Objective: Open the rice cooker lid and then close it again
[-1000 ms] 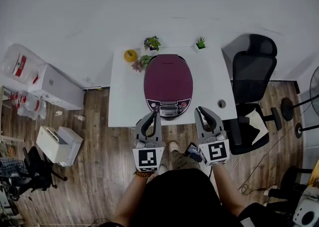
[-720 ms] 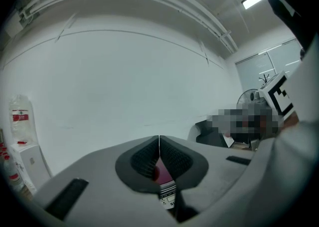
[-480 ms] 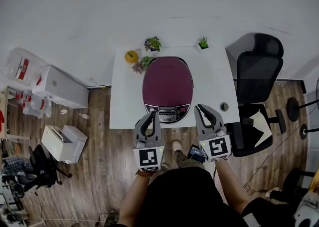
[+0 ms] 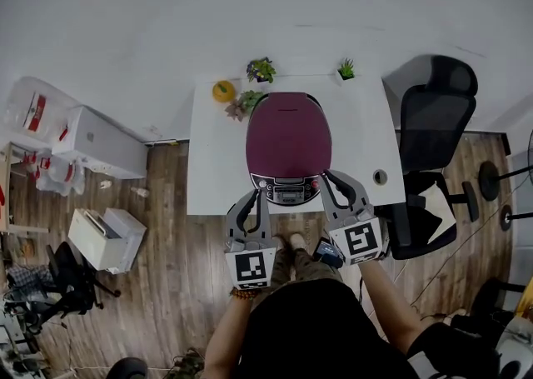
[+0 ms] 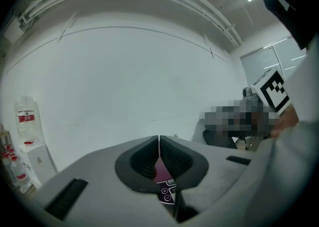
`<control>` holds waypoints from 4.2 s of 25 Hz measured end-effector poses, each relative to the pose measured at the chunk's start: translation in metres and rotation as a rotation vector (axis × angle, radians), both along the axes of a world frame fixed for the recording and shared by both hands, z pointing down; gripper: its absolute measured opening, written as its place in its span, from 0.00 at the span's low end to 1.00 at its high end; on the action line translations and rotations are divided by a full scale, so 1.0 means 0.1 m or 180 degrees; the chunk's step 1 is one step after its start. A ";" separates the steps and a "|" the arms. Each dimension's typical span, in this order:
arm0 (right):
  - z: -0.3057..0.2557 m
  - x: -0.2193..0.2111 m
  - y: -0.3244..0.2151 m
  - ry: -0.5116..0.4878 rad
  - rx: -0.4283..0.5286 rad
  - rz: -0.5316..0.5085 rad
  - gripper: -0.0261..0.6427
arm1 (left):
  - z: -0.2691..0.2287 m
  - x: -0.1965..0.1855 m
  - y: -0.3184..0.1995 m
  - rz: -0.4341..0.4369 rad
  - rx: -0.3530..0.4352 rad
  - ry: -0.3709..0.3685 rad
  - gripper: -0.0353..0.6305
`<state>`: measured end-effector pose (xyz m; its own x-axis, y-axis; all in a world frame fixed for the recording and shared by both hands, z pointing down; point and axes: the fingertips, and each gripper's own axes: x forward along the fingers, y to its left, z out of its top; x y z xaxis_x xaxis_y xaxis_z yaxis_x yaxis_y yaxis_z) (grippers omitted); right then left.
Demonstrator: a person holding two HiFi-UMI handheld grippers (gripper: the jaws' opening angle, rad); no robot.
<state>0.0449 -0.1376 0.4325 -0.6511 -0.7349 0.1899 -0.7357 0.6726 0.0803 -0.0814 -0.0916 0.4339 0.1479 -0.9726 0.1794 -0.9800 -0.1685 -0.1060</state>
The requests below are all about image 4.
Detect white cushion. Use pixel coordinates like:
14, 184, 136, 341
416, 183, 458, 241

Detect black battery pack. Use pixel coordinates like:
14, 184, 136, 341
311, 237, 346, 269

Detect black floor cable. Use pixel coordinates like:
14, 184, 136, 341
410, 185, 516, 320

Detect small green succulent pot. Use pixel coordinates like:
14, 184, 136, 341
336, 57, 357, 85

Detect yellow orange fruit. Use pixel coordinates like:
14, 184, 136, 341
212, 80, 237, 103

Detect white box appliance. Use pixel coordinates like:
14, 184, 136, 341
67, 207, 148, 274

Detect white water dispenser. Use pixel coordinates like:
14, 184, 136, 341
52, 105, 149, 180

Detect yellow wooden table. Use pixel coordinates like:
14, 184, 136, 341
516, 275, 533, 316

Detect person's right forearm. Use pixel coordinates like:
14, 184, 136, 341
357, 260, 426, 356

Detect white table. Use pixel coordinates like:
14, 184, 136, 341
186, 72, 407, 217

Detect person's left forearm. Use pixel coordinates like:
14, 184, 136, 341
202, 296, 259, 379

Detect person's torso black shirt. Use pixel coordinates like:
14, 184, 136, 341
237, 278, 501, 379

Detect black stand round base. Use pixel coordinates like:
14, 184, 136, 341
499, 204, 533, 232

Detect person's legs olive trousers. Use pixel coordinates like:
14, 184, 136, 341
270, 243, 345, 287

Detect black standing fan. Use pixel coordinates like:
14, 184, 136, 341
477, 127, 533, 202

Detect purple rice cooker lid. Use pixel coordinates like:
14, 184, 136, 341
245, 92, 333, 182

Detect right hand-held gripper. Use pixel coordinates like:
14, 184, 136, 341
319, 168, 391, 266

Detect plaid cloth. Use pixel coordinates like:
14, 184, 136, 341
6, 264, 55, 299

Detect black round stool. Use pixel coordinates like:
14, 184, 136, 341
106, 357, 149, 379

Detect clear water jug red label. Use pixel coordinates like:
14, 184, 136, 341
3, 77, 80, 143

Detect wooden side table red print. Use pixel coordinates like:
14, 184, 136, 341
0, 142, 51, 237

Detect grey white device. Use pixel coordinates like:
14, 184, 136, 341
497, 317, 533, 379

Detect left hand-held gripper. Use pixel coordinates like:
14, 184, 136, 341
223, 188, 279, 290

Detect black swivel chair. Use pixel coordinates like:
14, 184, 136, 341
7, 241, 122, 335

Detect brown bead bracelet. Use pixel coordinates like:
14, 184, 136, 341
229, 287, 259, 302

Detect pink green leafy plant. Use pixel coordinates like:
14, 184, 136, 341
224, 89, 264, 122

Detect black mesh office chair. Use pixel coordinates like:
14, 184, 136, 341
376, 55, 480, 261

